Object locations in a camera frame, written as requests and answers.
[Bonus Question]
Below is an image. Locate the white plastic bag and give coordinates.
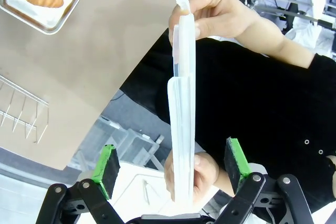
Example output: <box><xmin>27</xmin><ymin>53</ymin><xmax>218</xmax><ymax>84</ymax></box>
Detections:
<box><xmin>285</xmin><ymin>18</ymin><xmax>336</xmax><ymax>51</ymax></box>

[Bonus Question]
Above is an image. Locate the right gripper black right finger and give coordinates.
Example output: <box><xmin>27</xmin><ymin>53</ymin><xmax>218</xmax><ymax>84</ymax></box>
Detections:
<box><xmin>215</xmin><ymin>137</ymin><xmax>313</xmax><ymax>224</ymax></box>

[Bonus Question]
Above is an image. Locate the person's black clothed torso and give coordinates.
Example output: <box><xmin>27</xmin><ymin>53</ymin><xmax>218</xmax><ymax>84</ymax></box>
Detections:
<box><xmin>119</xmin><ymin>28</ymin><xmax>336</xmax><ymax>214</ymax></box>

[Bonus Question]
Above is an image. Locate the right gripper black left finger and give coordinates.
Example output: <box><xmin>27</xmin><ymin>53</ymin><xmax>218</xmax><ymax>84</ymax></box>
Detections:
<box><xmin>35</xmin><ymin>144</ymin><xmax>124</xmax><ymax>224</ymax></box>

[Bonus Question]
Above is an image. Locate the silver wire rack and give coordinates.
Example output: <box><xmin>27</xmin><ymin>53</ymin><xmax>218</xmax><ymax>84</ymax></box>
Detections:
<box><xmin>0</xmin><ymin>75</ymin><xmax>50</xmax><ymax>145</ymax></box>

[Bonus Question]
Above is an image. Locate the person's left hand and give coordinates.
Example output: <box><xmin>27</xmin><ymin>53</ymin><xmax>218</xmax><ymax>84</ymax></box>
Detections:
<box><xmin>164</xmin><ymin>152</ymin><xmax>234</xmax><ymax>205</ymax></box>

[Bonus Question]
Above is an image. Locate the stainless steel food container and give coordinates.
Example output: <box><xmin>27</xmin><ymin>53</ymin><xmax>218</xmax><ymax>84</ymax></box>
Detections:
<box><xmin>0</xmin><ymin>0</ymin><xmax>81</xmax><ymax>35</ymax></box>

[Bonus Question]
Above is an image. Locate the clear plastic storage bin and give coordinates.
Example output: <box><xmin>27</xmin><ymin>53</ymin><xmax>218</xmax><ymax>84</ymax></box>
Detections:
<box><xmin>123</xmin><ymin>128</ymin><xmax>165</xmax><ymax>171</ymax></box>

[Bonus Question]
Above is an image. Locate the translucent plastic container lid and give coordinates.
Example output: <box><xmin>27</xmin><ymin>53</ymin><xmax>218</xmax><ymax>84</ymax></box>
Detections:
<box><xmin>167</xmin><ymin>0</ymin><xmax>197</xmax><ymax>208</ymax></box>

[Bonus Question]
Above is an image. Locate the person's right hand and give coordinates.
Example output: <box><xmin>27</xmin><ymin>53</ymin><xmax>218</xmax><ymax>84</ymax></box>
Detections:
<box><xmin>167</xmin><ymin>0</ymin><xmax>263</xmax><ymax>47</ymax></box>

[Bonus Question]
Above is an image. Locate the white plastic box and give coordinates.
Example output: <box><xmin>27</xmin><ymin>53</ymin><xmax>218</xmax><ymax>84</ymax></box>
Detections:
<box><xmin>112</xmin><ymin>161</ymin><xmax>211</xmax><ymax>218</ymax></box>

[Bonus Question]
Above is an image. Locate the person's right forearm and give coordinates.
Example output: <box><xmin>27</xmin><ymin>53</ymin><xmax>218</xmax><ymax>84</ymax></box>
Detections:
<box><xmin>245</xmin><ymin>15</ymin><xmax>317</xmax><ymax>70</ymax></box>

